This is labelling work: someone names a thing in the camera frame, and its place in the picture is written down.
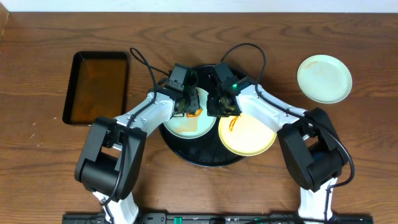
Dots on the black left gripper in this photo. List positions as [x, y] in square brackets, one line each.
[191, 107]

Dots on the light green plate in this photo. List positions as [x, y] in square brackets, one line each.
[324, 79]
[192, 126]

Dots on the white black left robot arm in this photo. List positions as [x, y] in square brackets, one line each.
[111, 158]

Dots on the light green plate top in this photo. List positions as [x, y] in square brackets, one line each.
[192, 126]

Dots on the yellow plate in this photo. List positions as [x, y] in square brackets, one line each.
[244, 135]

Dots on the round black tray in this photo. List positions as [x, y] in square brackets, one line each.
[207, 150]

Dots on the orange green sponge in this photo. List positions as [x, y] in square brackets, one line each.
[194, 112]

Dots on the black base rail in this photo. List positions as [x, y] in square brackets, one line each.
[161, 218]

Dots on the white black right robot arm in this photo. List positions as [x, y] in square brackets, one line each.
[312, 151]

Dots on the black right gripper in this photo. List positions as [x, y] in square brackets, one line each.
[212, 111]

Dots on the black rectangular water tray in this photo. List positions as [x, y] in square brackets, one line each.
[97, 86]

